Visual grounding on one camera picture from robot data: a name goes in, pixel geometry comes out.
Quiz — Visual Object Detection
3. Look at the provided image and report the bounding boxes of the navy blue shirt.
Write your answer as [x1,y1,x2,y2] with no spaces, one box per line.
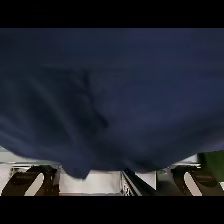
[0,27,224,180]

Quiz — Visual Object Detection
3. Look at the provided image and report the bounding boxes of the silver frame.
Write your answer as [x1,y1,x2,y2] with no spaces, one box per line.
[0,153,204,197]

